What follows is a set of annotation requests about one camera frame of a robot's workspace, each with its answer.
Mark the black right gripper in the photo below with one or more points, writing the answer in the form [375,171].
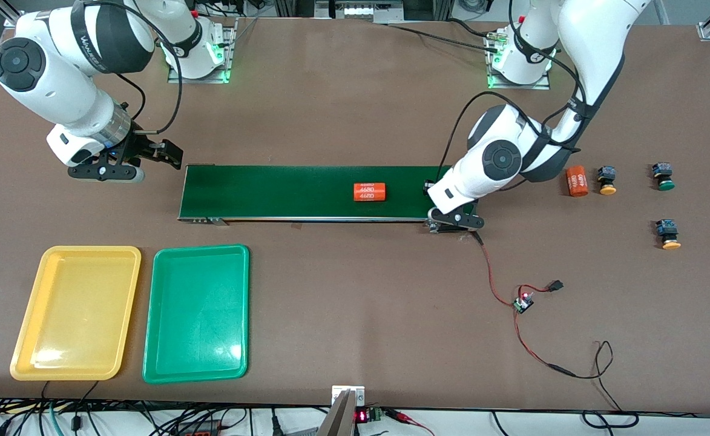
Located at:
[138,147]

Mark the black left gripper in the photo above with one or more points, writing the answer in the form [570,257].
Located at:
[425,189]

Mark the orange cylinder white 4680 print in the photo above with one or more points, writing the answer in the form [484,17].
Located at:
[577,181]
[370,192]

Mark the yellow push button switch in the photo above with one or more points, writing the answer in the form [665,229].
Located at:
[668,234]
[607,180]

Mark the green push button switch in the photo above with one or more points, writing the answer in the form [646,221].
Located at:
[663,177]

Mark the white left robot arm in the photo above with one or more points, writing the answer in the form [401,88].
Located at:
[591,48]

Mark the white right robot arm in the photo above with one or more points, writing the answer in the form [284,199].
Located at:
[46,85]

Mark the green conveyor belt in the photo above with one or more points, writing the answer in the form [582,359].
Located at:
[270,191]

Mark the small speed controller board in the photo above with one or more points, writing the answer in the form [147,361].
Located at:
[523,303]

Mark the green plastic tray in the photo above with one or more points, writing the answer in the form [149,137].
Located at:
[197,327]

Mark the yellow plastic tray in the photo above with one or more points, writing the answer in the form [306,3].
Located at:
[76,312]

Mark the silver box with lights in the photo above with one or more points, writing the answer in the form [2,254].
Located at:
[359,9]

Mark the red alligator clip lead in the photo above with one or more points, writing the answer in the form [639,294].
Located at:
[406,418]

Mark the red LED display module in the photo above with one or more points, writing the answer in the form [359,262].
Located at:
[368,415]

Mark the red black power strip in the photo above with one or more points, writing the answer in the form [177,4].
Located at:
[200,431]

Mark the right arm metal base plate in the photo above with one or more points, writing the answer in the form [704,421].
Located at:
[197,79]

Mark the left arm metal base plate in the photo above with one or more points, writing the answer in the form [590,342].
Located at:
[518,86]

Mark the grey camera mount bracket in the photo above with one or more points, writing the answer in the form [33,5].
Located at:
[342,415]

